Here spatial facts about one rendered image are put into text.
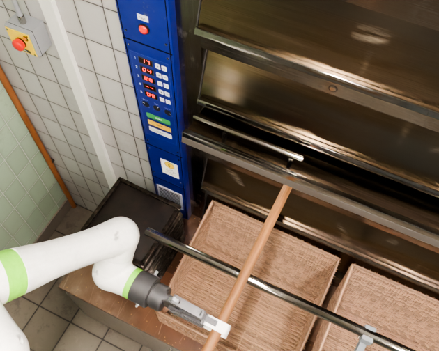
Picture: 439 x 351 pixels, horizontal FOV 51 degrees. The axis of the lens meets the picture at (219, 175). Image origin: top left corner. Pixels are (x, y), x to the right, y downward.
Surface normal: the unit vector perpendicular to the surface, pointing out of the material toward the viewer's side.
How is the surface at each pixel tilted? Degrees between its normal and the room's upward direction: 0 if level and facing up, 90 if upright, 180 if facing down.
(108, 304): 0
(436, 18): 90
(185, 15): 90
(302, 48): 70
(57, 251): 41
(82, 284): 0
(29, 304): 0
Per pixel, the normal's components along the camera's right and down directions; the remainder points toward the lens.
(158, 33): -0.43, 0.77
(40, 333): 0.02, -0.51
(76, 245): 0.62, -0.54
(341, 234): -0.40, 0.55
